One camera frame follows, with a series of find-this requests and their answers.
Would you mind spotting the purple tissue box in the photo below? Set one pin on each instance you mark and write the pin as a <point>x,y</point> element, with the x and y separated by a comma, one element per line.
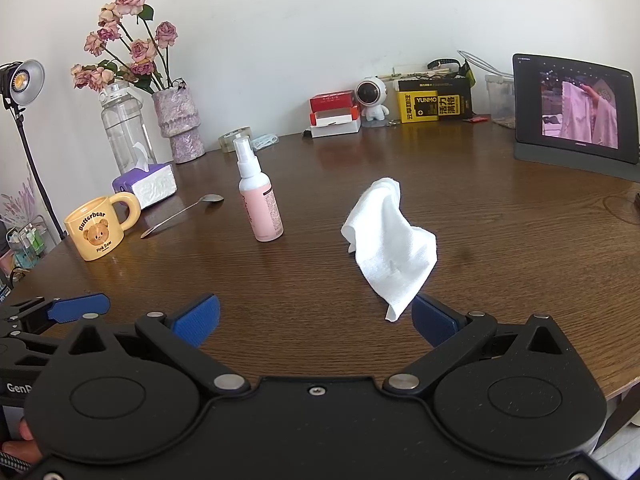
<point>147,185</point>

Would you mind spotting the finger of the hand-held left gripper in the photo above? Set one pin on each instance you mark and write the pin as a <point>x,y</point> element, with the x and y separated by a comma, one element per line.
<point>75,307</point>

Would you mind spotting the small red item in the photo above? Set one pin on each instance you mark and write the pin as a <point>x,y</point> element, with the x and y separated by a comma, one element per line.
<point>475,119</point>

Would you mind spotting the pink spray bottle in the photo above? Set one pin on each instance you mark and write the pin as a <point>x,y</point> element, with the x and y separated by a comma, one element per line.
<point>262,200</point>

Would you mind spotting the metal spoon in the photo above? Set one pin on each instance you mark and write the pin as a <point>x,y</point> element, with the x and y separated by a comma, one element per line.
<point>212,198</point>

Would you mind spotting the white astronaut figure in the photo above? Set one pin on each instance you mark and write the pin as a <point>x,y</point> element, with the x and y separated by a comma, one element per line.
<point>371,95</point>

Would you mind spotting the clear plastic container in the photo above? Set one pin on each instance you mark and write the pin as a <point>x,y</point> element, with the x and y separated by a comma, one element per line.
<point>500,100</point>

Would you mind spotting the red white box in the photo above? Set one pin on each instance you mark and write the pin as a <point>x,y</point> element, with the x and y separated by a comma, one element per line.
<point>332,105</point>

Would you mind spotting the black framed picture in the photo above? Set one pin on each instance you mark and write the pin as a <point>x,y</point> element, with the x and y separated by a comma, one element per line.
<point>530,105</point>

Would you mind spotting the studio lamp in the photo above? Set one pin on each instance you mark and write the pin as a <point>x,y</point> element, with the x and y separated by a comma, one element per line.
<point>22,80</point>

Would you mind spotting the clear plastic water bottle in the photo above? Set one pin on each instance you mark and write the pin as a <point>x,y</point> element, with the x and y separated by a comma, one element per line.
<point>125,130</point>

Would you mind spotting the mottled purple vase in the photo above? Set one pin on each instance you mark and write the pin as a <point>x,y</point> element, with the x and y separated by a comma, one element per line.
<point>177,120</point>

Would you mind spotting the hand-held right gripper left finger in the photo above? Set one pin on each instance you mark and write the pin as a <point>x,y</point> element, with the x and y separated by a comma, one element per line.
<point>196,319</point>

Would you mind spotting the white flat box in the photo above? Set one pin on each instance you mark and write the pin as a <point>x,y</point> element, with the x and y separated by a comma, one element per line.
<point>410,72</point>

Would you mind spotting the dried pink roses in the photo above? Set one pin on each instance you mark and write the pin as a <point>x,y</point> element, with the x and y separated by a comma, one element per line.
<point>140,50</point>

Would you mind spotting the person's left hand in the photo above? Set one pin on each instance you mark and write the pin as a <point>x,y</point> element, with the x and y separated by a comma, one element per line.
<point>22,449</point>

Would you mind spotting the yellow black box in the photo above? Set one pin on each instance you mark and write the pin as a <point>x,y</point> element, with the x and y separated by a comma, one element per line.
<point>420,105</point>

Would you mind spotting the black lamp stand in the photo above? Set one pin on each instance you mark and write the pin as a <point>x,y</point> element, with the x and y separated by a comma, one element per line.
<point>35,175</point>

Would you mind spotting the grey tablet stand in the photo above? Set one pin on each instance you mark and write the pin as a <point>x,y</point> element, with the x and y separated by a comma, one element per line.
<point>560,157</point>

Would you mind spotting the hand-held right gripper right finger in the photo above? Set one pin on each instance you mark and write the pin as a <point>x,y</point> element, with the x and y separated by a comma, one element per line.
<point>434,322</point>

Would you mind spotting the blue white tissue packet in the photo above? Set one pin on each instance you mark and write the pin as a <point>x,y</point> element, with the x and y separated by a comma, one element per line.
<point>265,141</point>

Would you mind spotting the clear tape roll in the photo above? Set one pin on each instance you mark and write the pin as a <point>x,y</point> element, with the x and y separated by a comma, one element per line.
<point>234,139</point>

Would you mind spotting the yellow bear mug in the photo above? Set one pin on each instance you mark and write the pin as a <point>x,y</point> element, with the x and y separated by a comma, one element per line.
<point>97,230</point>

